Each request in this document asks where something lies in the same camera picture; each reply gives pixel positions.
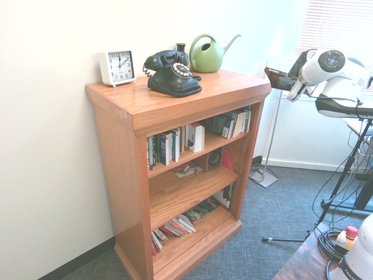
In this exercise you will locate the white square alarm clock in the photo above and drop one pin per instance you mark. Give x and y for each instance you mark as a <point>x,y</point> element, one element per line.
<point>119,68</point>

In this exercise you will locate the dark red paperback book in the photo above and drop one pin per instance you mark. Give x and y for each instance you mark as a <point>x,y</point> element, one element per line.
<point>173,230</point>

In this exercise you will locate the black and white book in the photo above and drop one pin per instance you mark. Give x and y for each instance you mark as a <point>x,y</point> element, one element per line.
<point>224,196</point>

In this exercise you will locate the white book with red mark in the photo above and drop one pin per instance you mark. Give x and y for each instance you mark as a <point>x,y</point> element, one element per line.
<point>189,221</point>

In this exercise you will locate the black vintage telephone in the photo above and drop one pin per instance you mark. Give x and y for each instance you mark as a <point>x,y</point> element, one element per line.
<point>172,78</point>

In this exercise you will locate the red green spine book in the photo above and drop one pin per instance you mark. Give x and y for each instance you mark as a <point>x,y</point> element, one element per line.
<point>149,153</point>

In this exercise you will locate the blue book with white pages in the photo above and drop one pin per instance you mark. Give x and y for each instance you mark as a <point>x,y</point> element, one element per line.
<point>164,148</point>

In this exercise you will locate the green camouflage book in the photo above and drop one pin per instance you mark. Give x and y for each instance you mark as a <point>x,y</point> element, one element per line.
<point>201,211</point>

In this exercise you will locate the large white book with barcode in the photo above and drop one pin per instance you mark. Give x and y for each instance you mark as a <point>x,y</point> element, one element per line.
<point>195,137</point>

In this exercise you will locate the silver floor stand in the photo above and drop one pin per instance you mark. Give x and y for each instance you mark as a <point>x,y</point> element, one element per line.
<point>269,163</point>

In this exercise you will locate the barcode back paperback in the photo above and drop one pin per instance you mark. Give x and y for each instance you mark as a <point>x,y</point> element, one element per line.
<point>228,128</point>

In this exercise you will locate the red emergency stop button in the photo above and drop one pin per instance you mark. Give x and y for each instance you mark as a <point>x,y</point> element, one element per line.
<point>348,237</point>

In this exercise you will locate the green watering can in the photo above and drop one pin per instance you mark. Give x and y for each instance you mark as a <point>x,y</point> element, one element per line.
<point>205,59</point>

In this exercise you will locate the blue cover book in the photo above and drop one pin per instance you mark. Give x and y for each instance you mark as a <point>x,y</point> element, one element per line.
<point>175,146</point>

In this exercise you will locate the thin grey white book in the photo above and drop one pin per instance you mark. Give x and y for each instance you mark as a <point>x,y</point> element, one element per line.
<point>183,226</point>

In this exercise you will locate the wooden bookshelf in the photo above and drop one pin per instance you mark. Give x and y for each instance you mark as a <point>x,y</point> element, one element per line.
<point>175,105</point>

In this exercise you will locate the red folder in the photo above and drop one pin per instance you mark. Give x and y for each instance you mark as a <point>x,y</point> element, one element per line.
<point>226,161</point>

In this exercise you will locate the tan paged book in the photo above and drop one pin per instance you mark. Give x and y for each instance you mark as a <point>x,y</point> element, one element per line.
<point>182,140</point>

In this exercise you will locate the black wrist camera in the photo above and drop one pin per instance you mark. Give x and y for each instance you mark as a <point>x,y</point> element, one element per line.
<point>297,65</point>

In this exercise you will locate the black vase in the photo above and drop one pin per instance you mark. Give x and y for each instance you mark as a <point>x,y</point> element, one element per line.
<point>181,49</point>

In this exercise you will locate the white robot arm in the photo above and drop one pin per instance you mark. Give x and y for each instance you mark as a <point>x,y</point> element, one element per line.
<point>341,76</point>

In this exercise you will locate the wooden box speaker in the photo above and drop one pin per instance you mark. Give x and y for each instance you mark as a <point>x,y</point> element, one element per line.
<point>215,160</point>

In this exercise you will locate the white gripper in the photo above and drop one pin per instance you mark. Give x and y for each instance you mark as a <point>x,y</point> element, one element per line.
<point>297,90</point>

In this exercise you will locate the dark wooden table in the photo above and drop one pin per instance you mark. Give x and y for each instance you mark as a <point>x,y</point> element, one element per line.
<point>303,259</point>

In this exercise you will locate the black tripod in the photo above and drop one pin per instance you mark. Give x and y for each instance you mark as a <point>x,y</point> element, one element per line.
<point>346,172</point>

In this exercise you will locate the loose printed papers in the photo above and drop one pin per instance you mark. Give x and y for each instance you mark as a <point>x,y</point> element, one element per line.
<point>188,170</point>

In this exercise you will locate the window blinds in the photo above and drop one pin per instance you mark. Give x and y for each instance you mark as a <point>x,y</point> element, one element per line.
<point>335,23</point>

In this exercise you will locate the dark blue book row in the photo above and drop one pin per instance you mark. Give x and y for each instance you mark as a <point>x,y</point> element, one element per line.
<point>217,125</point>

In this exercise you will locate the cream paged paperback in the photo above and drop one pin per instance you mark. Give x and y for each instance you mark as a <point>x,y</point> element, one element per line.
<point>240,124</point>

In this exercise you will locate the dark green book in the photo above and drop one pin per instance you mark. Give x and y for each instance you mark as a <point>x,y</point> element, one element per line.
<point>156,150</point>

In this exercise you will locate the teal edged book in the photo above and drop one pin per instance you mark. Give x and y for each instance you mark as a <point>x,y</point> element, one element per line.
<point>248,119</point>

